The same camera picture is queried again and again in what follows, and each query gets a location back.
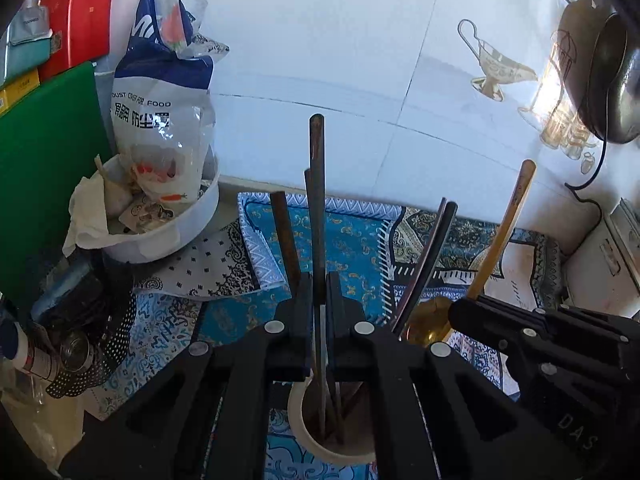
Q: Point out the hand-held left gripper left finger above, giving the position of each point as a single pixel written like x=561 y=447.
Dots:
x=307 y=310

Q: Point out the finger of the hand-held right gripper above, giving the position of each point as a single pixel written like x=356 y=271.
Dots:
x=575 y=322
x=480 y=320

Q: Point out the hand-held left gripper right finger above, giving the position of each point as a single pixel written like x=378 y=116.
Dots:
x=336 y=320

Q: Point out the golden spoon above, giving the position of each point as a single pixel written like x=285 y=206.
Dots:
x=505 y=225

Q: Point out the white cup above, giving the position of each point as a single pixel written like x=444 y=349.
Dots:
x=345 y=457

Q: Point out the white rice cooker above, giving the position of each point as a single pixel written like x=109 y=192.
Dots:
x=600 y=270

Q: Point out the blue gold-swirl patterned cloth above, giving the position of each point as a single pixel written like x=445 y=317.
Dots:
x=350 y=255

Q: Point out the ornate medallion patterned cloth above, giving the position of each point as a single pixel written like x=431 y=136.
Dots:
x=470 y=235

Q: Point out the black white patterned cloth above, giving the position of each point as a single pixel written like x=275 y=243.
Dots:
x=210 y=270

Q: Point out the white round bowl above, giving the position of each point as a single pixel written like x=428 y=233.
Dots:
x=185 y=230

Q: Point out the light blue paisley cloth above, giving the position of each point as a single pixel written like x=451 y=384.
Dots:
x=160 y=330

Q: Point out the blue scroll patterned cloth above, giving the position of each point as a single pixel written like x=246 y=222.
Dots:
x=280 y=460

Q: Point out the black dotted strainer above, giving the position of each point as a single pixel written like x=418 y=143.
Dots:
x=110 y=340

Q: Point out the small metal can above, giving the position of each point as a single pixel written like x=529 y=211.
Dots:
x=77 y=352

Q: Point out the black wok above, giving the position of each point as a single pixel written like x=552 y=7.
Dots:
x=615 y=90

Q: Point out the white crumpled tissue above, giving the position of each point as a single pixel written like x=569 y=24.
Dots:
x=87 y=220

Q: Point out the blue white plastic bag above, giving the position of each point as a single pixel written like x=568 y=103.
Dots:
x=160 y=110

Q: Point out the white bottle red label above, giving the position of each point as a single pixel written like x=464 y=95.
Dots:
x=30 y=360

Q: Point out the green cutting board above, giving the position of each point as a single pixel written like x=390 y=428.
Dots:
x=50 y=185

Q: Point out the yellow box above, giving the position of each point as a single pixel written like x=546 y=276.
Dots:
x=17 y=92

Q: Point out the red box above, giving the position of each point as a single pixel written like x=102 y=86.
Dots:
x=80 y=15

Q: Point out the teal box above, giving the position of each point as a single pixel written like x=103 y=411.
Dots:
x=27 y=45

